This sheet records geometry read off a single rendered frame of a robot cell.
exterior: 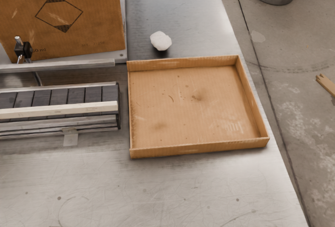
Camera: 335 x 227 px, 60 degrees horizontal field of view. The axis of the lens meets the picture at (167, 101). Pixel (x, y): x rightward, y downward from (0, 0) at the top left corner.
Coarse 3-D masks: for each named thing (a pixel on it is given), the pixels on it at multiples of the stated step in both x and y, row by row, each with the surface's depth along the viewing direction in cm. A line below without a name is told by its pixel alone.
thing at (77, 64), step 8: (8, 64) 61; (16, 64) 61; (24, 64) 61; (32, 64) 61; (40, 64) 61; (48, 64) 61; (56, 64) 61; (64, 64) 61; (72, 64) 62; (80, 64) 62; (88, 64) 62; (96, 64) 62; (104, 64) 63; (112, 64) 63; (0, 72) 61; (8, 72) 61
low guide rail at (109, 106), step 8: (72, 104) 61; (80, 104) 61; (88, 104) 61; (96, 104) 61; (104, 104) 61; (112, 104) 61; (0, 112) 59; (8, 112) 59; (16, 112) 59; (24, 112) 60; (32, 112) 60; (40, 112) 60; (48, 112) 61; (56, 112) 61; (64, 112) 61; (72, 112) 61; (80, 112) 62; (88, 112) 62
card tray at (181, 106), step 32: (128, 64) 76; (160, 64) 77; (192, 64) 79; (224, 64) 80; (160, 96) 73; (192, 96) 73; (224, 96) 74; (160, 128) 67; (192, 128) 68; (224, 128) 68; (256, 128) 68
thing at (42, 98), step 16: (0, 96) 66; (16, 96) 67; (32, 96) 66; (48, 96) 66; (64, 96) 67; (80, 96) 67; (96, 96) 67; (112, 96) 67; (96, 112) 64; (112, 112) 64
